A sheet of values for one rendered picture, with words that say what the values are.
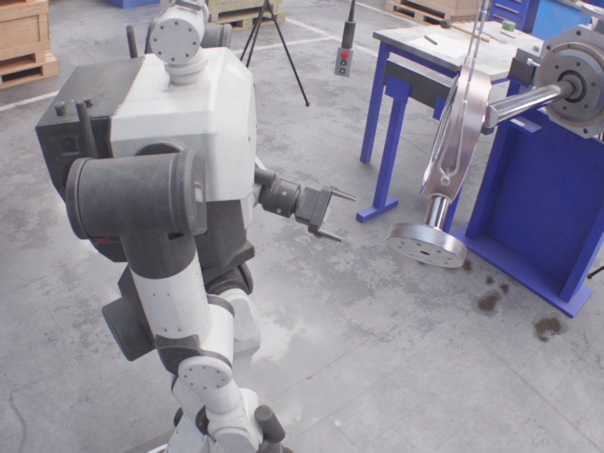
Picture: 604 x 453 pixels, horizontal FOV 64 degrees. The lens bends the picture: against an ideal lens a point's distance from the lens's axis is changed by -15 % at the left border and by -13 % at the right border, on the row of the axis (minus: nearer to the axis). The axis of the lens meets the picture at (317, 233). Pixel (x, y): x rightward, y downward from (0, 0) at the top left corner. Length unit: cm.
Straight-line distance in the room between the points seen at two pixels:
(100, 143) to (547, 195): 241
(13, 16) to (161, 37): 415
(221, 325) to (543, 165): 225
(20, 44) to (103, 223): 435
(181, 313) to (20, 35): 433
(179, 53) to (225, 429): 60
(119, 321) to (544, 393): 186
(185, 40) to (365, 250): 218
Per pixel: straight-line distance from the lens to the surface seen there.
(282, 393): 209
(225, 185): 73
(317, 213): 133
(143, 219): 60
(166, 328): 73
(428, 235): 126
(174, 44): 71
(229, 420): 94
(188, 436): 141
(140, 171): 60
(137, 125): 71
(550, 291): 291
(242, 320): 103
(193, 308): 71
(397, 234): 129
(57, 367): 223
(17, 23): 487
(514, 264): 298
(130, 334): 96
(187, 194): 58
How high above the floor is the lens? 167
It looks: 36 degrees down
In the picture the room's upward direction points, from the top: 8 degrees clockwise
